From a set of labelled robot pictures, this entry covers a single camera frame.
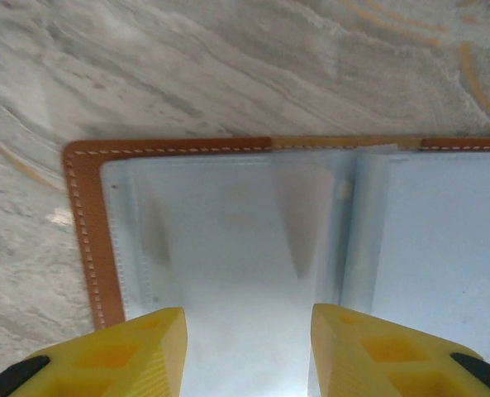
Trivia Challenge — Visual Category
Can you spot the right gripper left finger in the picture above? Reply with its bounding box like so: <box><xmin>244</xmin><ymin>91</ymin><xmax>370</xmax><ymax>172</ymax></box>
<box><xmin>0</xmin><ymin>306</ymin><xmax>189</xmax><ymax>397</ymax></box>

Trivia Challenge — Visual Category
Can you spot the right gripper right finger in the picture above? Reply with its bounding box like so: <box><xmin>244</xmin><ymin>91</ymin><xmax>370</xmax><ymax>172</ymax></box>
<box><xmin>309</xmin><ymin>303</ymin><xmax>490</xmax><ymax>397</ymax></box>

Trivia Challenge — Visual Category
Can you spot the brown leather card holder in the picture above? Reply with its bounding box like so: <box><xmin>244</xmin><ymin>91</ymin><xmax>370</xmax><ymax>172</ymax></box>
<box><xmin>61</xmin><ymin>136</ymin><xmax>490</xmax><ymax>397</ymax></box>

